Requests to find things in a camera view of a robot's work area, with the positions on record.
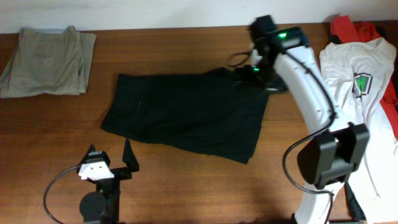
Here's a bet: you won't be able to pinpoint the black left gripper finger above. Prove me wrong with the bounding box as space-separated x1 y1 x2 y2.
78 144 96 165
122 139 139 172

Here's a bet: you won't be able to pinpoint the black shorts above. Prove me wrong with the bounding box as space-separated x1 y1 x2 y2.
101 68 269 164

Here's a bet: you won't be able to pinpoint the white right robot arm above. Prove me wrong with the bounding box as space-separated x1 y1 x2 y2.
234 16 369 224

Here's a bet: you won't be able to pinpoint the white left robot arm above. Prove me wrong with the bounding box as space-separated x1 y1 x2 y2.
77 139 139 224

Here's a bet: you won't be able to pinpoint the white t-shirt with logo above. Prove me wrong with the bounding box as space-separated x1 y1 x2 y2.
320 37 397 223

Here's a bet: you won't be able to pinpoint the red garment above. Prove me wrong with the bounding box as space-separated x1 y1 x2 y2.
329 16 397 138

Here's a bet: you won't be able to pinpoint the khaki folded shorts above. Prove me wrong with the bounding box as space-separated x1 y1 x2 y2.
1 26 96 98

